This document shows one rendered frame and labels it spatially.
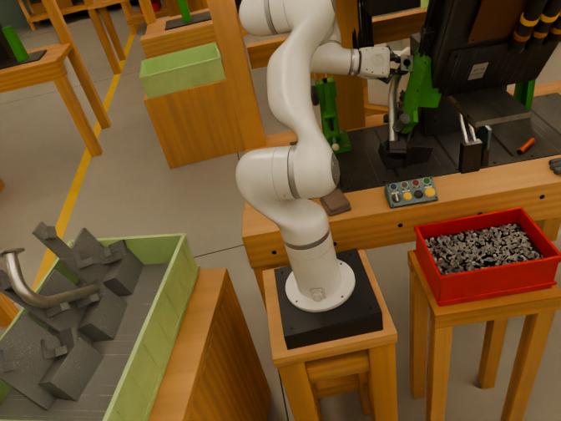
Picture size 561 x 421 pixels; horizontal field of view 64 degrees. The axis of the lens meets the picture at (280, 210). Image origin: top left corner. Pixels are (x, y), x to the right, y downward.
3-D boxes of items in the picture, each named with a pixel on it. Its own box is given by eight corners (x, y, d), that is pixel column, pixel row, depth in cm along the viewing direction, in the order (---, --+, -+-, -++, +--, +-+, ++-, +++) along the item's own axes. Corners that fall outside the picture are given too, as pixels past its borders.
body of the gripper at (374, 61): (357, 72, 143) (391, 74, 144) (357, 42, 145) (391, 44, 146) (351, 81, 151) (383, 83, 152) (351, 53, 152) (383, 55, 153)
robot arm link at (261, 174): (325, 249, 103) (304, 162, 90) (252, 250, 110) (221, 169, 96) (333, 216, 112) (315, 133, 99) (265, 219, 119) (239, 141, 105)
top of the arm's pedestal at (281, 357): (397, 342, 114) (397, 333, 111) (275, 368, 114) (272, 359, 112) (364, 257, 139) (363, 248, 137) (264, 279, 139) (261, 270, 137)
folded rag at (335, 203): (351, 210, 144) (351, 203, 142) (328, 217, 143) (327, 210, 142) (341, 194, 152) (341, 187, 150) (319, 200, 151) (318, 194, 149)
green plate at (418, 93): (434, 123, 148) (453, 61, 136) (410, 122, 148) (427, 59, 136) (423, 109, 157) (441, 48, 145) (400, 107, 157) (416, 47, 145)
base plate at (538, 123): (625, 147, 148) (627, 141, 146) (299, 205, 155) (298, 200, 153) (556, 96, 181) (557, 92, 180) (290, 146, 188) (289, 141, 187)
